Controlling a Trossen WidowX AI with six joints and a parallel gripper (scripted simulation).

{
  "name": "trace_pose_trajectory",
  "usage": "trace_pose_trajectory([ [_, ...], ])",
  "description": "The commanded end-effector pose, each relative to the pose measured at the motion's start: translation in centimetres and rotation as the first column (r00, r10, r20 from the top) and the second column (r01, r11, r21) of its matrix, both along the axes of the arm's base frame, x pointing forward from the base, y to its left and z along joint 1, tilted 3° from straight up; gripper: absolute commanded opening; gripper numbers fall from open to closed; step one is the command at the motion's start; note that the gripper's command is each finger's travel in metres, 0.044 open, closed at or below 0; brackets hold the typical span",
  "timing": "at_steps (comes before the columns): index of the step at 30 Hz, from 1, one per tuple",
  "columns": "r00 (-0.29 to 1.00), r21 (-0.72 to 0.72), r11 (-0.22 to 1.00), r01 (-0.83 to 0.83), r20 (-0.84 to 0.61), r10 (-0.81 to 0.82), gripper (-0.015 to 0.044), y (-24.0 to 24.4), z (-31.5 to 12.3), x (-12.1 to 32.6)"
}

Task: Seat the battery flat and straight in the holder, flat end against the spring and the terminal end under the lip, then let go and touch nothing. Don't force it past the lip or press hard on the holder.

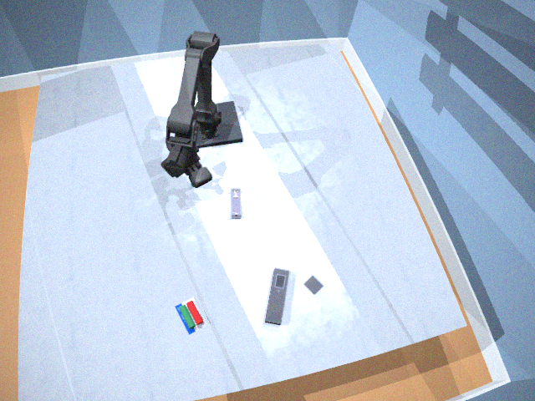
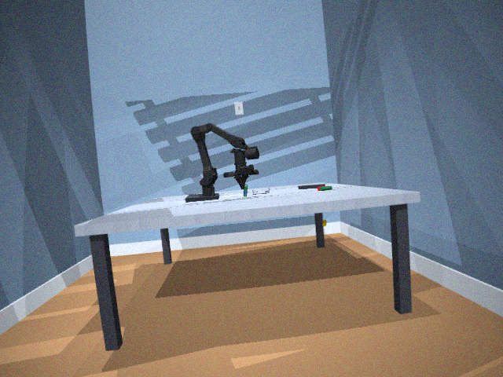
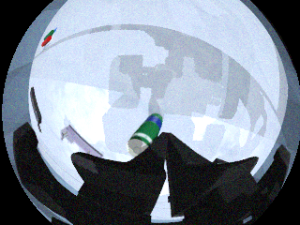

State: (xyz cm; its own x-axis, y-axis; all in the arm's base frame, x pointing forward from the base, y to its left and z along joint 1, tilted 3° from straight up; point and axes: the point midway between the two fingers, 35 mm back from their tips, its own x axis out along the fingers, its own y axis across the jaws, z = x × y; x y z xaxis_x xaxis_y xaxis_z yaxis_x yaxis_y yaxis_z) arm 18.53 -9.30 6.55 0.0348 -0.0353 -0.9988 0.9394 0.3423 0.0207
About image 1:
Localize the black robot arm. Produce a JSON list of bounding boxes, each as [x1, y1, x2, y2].
[[161, 31, 222, 178]]

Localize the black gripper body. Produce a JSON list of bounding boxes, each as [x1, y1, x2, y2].
[[166, 143, 212, 188]]

